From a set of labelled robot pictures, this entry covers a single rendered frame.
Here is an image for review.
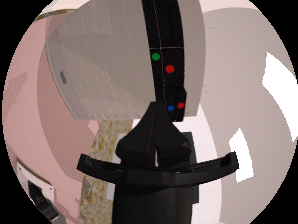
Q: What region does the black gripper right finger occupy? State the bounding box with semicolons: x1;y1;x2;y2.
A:
155;101;192;170

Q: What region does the grey rectangular frame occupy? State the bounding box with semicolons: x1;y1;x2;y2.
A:
45;0;206;122

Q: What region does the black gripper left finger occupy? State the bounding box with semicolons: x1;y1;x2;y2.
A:
115;101;157;170

